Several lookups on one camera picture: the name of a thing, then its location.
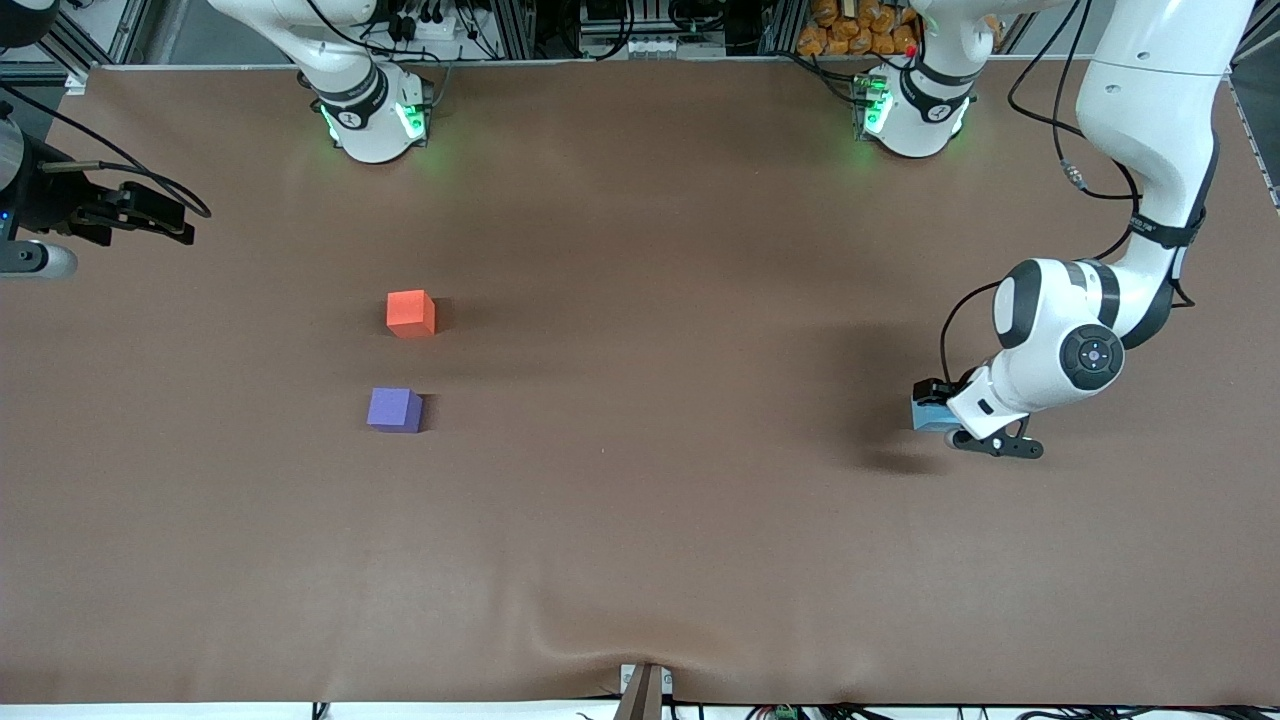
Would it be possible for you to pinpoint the orange foam block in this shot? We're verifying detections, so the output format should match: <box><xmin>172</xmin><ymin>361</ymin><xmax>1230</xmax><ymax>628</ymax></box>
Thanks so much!
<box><xmin>386</xmin><ymin>289</ymin><xmax>438</xmax><ymax>340</ymax></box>

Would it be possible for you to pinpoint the blue foam block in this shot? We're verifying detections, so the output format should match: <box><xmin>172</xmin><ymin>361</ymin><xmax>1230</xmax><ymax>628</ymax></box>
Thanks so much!
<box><xmin>910</xmin><ymin>394</ymin><xmax>967</xmax><ymax>434</ymax></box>

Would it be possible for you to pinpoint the brown table mat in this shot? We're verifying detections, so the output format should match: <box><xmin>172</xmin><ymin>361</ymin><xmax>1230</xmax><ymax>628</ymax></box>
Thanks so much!
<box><xmin>0</xmin><ymin>58</ymin><xmax>1280</xmax><ymax>707</ymax></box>

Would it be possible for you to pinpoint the aluminium profile post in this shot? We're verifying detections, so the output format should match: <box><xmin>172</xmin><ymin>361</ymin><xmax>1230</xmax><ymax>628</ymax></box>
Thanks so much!
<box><xmin>489</xmin><ymin>0</ymin><xmax>537</xmax><ymax>60</ymax></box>
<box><xmin>764</xmin><ymin>0</ymin><xmax>810</xmax><ymax>57</ymax></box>

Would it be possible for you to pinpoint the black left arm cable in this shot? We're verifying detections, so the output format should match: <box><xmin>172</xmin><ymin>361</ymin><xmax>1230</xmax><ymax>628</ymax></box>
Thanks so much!
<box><xmin>939</xmin><ymin>0</ymin><xmax>1144</xmax><ymax>387</ymax></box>

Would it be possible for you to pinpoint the white power strip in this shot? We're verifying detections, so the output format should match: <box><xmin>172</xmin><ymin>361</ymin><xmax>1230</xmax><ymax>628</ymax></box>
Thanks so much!
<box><xmin>394</xmin><ymin>8</ymin><xmax>462</xmax><ymax>44</ymax></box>

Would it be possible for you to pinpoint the table edge clamp bracket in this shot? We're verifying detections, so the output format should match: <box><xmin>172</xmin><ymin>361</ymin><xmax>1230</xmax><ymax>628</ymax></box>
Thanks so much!
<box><xmin>617</xmin><ymin>662</ymin><xmax>675</xmax><ymax>720</ymax></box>

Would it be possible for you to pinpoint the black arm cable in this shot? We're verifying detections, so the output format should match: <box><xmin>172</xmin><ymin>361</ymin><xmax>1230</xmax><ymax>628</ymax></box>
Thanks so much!
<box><xmin>0</xmin><ymin>85</ymin><xmax>213</xmax><ymax>220</ymax></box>
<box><xmin>939</xmin><ymin>0</ymin><xmax>1144</xmax><ymax>387</ymax></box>

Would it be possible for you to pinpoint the white terminal block row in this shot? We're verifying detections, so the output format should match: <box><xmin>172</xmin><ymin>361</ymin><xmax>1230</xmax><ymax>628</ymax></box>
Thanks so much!
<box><xmin>624</xmin><ymin>34</ymin><xmax>729</xmax><ymax>60</ymax></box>

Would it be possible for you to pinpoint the bag of orange snacks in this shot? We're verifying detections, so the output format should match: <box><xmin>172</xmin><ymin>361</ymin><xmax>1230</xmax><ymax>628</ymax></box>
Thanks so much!
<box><xmin>796</xmin><ymin>0</ymin><xmax>923</xmax><ymax>58</ymax></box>

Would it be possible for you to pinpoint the purple foam block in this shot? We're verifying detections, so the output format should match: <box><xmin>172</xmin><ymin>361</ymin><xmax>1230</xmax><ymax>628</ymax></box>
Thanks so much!
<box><xmin>366</xmin><ymin>387</ymin><xmax>425</xmax><ymax>435</ymax></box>

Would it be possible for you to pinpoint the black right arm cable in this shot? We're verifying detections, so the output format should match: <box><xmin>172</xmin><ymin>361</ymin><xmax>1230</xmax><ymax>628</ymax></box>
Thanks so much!
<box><xmin>0</xmin><ymin>85</ymin><xmax>213</xmax><ymax>220</ymax></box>

